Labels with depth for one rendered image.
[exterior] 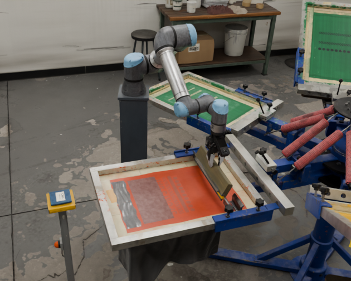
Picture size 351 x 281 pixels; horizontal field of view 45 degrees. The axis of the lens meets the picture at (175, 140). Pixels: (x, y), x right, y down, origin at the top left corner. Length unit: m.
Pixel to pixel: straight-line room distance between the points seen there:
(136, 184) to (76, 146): 2.15
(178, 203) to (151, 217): 0.17
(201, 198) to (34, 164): 2.30
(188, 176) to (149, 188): 0.23
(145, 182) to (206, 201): 0.35
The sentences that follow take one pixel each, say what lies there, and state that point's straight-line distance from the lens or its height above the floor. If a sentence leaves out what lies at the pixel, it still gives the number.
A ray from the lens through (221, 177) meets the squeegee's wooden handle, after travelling 2.12.
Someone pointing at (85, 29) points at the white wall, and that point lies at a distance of 5.73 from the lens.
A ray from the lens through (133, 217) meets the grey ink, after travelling 2.08.
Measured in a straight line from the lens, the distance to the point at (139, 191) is 2.23.
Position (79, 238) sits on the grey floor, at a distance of 3.37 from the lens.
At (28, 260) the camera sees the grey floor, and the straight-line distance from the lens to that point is 3.29.
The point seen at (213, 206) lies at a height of 0.96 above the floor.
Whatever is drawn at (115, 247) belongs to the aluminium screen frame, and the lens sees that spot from 1.92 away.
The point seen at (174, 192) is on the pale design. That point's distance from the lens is 2.23.
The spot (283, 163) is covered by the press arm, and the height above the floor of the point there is 1.04.
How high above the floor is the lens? 2.36
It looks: 32 degrees down
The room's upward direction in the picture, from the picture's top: 3 degrees clockwise
